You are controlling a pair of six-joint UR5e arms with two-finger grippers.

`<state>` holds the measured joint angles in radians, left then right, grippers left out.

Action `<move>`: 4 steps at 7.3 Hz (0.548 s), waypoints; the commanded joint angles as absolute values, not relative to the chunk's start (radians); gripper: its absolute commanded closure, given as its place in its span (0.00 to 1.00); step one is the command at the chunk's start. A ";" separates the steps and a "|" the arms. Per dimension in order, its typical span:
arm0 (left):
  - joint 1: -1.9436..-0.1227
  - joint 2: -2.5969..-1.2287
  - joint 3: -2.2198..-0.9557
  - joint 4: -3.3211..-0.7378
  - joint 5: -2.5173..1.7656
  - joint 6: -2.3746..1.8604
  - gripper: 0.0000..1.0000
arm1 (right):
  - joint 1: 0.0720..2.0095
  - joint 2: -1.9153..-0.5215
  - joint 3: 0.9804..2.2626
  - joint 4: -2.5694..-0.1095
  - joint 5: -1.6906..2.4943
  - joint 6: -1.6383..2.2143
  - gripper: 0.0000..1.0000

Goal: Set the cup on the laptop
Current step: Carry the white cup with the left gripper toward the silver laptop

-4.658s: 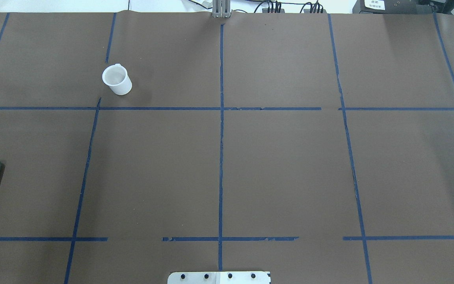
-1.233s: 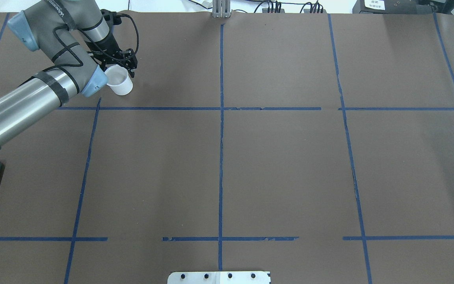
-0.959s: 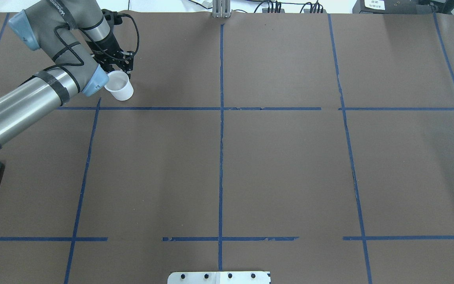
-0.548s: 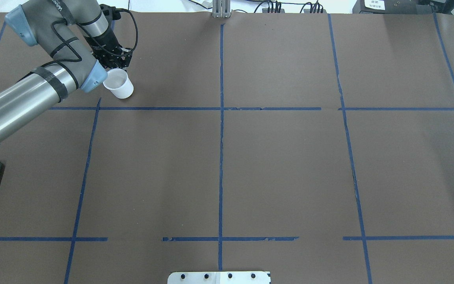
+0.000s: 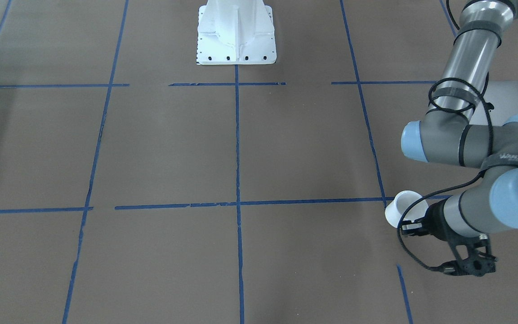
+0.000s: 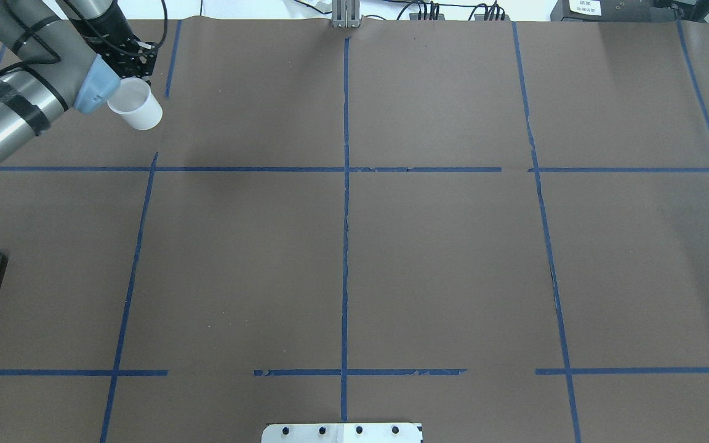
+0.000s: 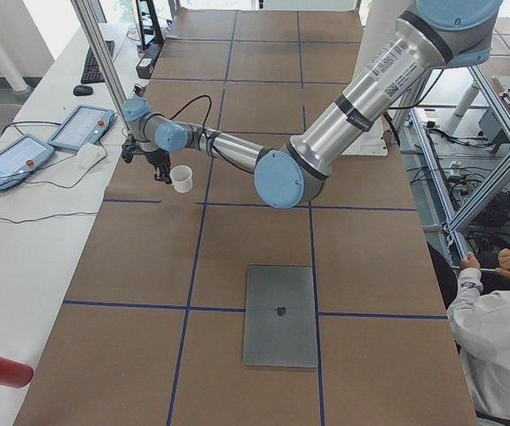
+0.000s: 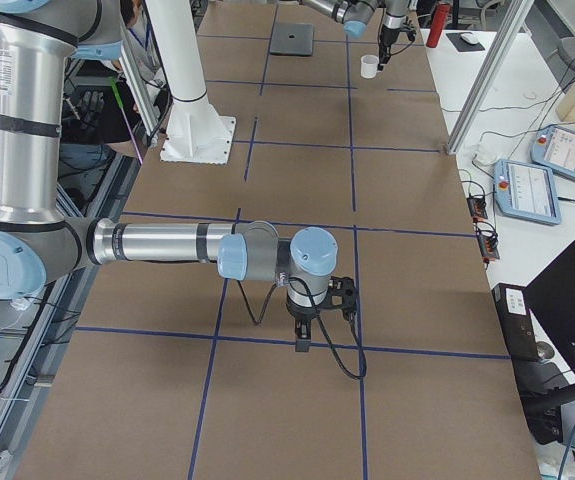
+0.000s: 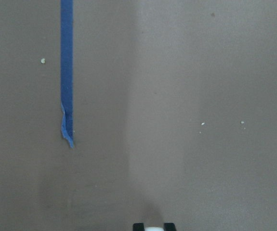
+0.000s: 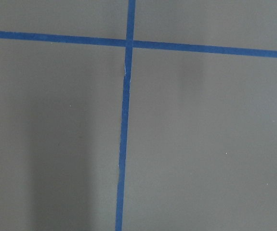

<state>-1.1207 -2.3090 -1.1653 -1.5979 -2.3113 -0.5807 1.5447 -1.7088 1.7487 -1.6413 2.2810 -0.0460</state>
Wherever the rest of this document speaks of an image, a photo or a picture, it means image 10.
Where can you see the blue tape grid line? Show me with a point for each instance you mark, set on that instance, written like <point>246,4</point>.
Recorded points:
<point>125,113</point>

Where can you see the blue tape cross line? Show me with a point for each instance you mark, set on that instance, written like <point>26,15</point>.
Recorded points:
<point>137,44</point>

